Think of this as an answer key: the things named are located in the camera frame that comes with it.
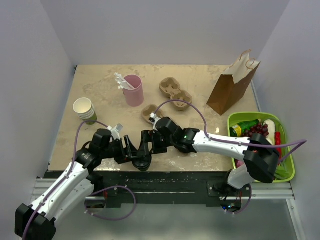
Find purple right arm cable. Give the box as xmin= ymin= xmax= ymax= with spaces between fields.
xmin=153 ymin=99 xmax=308 ymax=161

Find green bottle yellow label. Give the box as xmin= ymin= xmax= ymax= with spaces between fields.
xmin=229 ymin=119 xmax=262 ymax=137

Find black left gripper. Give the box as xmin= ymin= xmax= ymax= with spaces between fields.
xmin=100 ymin=135 xmax=138 ymax=165

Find white radish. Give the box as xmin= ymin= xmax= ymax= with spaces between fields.
xmin=263 ymin=119 xmax=276 ymax=146

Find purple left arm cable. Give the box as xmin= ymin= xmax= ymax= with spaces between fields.
xmin=23 ymin=120 xmax=110 ymax=240

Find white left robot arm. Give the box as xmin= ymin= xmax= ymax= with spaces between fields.
xmin=14 ymin=126 xmax=129 ymax=240

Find pink cylindrical container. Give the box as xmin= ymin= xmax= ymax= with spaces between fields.
xmin=122 ymin=75 xmax=144 ymax=107

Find cardboard two-cup carrier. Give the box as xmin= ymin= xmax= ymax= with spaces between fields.
xmin=141 ymin=104 xmax=165 ymax=124

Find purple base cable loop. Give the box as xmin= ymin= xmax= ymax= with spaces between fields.
xmin=84 ymin=184 xmax=137 ymax=221

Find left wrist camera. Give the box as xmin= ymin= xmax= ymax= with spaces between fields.
xmin=106 ymin=123 xmax=123 ymax=140

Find black cup lid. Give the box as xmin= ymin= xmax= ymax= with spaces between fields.
xmin=132 ymin=155 xmax=152 ymax=172

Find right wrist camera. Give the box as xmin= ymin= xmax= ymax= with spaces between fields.
xmin=149 ymin=112 xmax=162 ymax=125

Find green plastic basket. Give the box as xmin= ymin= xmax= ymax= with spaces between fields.
xmin=227 ymin=111 xmax=296 ymax=184

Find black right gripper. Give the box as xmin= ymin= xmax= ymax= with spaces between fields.
xmin=136 ymin=130 xmax=176 ymax=157

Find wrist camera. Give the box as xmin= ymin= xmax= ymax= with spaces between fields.
xmin=149 ymin=112 xmax=162 ymax=125
xmin=106 ymin=123 xmax=123 ymax=140

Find brown paper bag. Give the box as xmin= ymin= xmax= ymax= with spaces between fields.
xmin=207 ymin=49 xmax=260 ymax=116

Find red grape bunch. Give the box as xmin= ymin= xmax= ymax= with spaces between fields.
xmin=241 ymin=123 xmax=269 ymax=137

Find black table front rail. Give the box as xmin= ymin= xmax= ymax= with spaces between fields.
xmin=87 ymin=171 xmax=251 ymax=208

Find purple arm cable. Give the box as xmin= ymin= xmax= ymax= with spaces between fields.
xmin=23 ymin=120 xmax=110 ymax=240
xmin=153 ymin=99 xmax=308 ymax=161

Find wrapped white straws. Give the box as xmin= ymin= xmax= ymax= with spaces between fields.
xmin=114 ymin=72 xmax=135 ymax=90

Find red chili pepper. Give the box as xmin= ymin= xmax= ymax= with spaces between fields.
xmin=274 ymin=131 xmax=282 ymax=156

